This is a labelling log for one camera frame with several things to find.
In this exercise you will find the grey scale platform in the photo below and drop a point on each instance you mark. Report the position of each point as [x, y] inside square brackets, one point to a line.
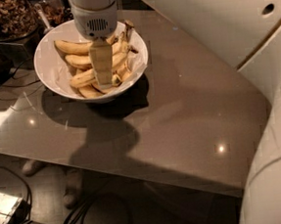
[21, 49]

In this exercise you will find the white ceramic bowl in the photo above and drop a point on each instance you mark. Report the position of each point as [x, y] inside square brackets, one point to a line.
[53, 70]

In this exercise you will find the grey shoe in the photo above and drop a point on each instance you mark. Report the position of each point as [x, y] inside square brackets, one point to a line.
[73, 188]
[32, 166]

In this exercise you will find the top yellow banana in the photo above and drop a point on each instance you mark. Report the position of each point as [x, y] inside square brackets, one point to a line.
[87, 48]

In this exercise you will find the silver box on floor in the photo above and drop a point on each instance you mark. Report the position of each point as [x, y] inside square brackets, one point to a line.
[11, 209]

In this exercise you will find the right grey shoe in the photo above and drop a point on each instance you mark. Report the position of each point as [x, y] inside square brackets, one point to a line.
[73, 188]

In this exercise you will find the glass jar of nuts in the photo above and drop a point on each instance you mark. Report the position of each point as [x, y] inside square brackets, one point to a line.
[17, 19]

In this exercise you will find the white plastic scoop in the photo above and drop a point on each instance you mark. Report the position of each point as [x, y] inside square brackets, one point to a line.
[47, 26]

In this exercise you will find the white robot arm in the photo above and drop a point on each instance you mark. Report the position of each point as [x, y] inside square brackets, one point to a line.
[247, 35]

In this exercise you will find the left grey shoe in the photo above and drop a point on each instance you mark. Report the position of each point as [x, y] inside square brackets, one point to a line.
[32, 166]

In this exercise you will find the dark tray with snacks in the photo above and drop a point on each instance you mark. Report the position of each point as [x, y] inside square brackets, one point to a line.
[56, 11]

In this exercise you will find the small lower yellow banana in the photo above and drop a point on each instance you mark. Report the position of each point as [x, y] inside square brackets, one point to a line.
[102, 90]

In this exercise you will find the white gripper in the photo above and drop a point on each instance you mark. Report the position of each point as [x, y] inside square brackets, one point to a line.
[95, 22]

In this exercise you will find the lower left yellow banana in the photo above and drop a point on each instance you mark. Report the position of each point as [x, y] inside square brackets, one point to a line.
[88, 90]

